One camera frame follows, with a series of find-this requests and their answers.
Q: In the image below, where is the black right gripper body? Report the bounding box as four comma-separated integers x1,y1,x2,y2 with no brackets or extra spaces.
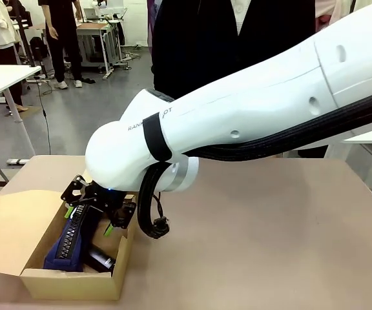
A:
87,183,139,216

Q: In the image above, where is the navy blue zipper pouch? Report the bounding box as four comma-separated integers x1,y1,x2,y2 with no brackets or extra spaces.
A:
43,203,100,273

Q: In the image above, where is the open brown cardboard box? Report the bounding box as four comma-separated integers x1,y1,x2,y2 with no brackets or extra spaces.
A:
0,189,138,302

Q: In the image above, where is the white table with legs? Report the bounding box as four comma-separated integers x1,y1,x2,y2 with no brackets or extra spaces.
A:
0,65,43,166

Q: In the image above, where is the black bag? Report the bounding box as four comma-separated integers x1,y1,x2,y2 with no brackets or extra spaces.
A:
30,36,50,61

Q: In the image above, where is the grey desk with equipment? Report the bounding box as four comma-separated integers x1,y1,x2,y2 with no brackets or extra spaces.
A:
75,8,126,80

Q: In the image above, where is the bystander in black clothes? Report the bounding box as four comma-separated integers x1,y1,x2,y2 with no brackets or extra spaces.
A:
38,0,84,90

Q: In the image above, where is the person in black coat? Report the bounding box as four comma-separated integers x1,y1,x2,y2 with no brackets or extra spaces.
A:
150,0,329,160

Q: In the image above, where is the thin black floor cable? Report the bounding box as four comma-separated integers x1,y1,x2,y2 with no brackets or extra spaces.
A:
36,76,53,156

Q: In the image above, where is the black velcro strap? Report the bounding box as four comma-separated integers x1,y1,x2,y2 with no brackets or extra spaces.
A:
141,112,173,162

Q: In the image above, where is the black cable bundle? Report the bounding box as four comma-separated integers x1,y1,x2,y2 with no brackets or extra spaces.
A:
137,92,372,240

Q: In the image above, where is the white table with frame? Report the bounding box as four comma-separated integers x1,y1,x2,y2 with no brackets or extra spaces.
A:
324,125,372,203

